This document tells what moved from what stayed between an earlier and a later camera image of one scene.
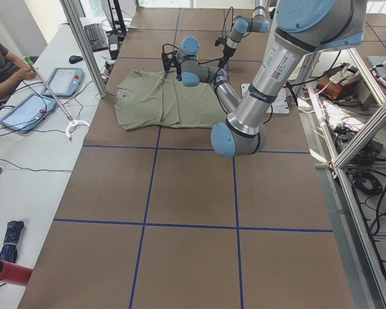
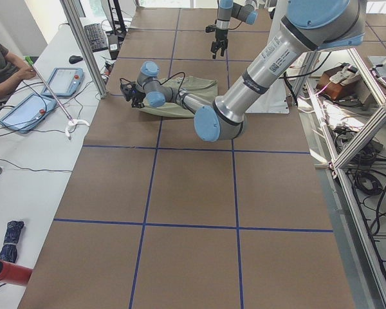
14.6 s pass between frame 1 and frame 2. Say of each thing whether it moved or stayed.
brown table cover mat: stayed
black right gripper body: moved
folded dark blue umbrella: stayed
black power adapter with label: stayed
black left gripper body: moved
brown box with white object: stayed
